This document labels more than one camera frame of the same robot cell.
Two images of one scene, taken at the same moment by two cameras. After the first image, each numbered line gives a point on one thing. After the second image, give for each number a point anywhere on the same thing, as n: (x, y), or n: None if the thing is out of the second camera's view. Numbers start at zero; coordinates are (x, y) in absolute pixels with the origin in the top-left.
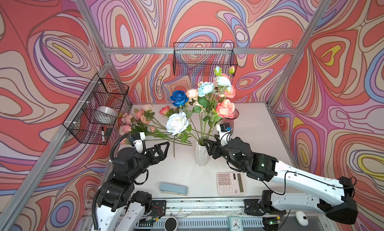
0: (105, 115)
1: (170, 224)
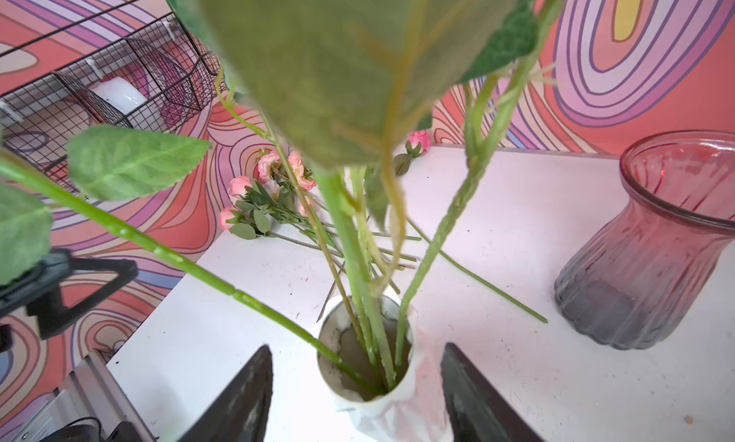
0: (122, 93)
1: None
